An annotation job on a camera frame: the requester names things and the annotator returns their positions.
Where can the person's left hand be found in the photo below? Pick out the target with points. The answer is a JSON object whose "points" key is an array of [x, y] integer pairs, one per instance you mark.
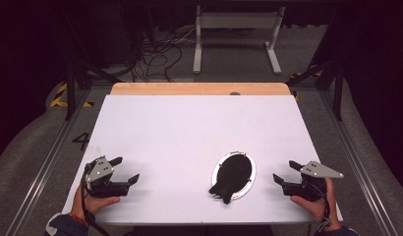
{"points": [[91, 203]]}

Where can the aluminium floor rail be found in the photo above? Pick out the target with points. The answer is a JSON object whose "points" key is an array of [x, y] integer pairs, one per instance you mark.
{"points": [[42, 170], [356, 157]]}

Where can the white plate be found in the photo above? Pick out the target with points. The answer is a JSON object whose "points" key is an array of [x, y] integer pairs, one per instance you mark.
{"points": [[234, 175]]}

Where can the person's right hand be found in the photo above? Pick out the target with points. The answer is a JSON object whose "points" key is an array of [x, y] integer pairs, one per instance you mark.
{"points": [[320, 208]]}

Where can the orange wristband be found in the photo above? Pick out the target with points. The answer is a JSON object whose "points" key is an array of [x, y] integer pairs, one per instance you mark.
{"points": [[79, 219]]}

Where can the white metal desk frame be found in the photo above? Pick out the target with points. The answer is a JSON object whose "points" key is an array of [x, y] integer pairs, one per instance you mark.
{"points": [[199, 39]]}

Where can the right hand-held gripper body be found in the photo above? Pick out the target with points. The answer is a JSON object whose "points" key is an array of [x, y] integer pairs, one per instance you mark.
{"points": [[312, 182]]}

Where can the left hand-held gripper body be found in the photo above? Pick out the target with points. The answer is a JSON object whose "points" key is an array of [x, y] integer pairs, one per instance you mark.
{"points": [[99, 172]]}

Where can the black metal stand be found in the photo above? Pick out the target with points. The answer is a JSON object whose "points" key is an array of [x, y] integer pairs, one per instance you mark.
{"points": [[70, 91], [337, 91]]}

